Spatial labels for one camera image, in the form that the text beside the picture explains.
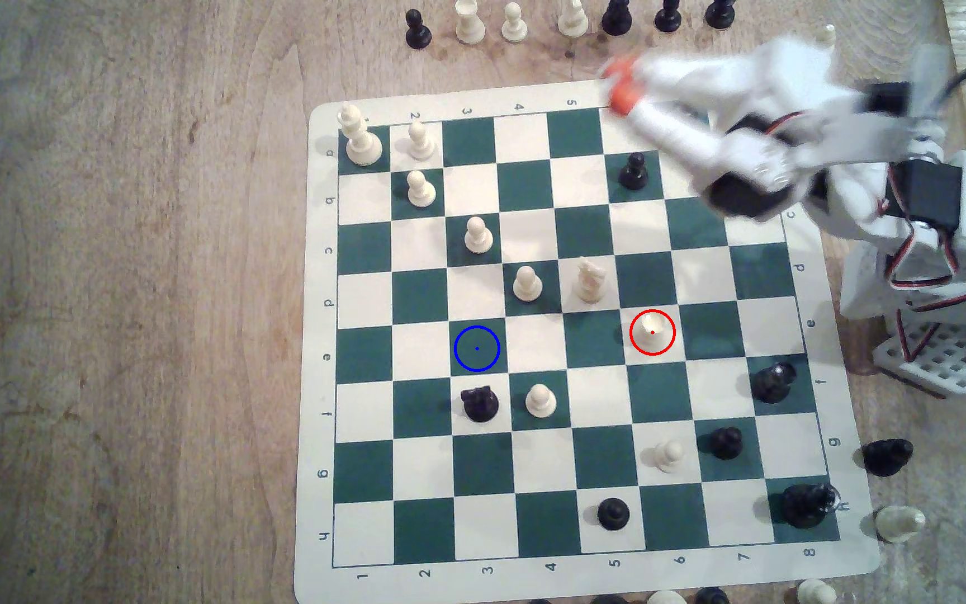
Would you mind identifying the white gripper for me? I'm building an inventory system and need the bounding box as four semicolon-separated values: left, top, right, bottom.
600;52;830;223

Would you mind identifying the white knight piece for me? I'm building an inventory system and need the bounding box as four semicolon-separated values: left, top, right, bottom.
874;505;927;544
572;257;608;305

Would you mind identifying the white rook piece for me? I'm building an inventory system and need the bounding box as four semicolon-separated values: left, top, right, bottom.
454;0;486;45

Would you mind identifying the black bishop piece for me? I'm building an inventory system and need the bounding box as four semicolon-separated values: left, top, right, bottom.
751;361;798;405

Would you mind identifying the tall white king piece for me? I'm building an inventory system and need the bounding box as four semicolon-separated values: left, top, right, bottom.
339;103;384;167

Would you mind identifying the green and white chess mat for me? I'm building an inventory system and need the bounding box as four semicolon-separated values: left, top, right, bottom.
293;65;882;604

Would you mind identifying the black knight piece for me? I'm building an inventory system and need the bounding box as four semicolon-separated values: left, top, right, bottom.
861;438;915;478

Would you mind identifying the black queen piece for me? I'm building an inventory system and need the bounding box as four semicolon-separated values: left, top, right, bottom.
780;482;838;530

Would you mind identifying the black knight on board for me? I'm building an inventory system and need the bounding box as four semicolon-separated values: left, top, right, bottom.
460;385;501;424

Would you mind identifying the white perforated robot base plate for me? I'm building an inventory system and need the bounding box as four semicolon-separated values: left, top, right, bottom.
873;314;966;398

